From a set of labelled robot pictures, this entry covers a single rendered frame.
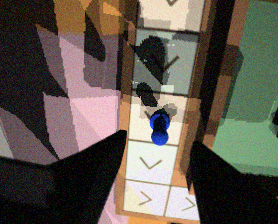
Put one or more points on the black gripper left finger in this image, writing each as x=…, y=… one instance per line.
x=73, y=190

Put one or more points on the beige and green board game track with arrows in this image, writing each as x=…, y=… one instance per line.
x=207, y=42

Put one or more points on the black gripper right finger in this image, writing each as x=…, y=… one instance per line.
x=224, y=195

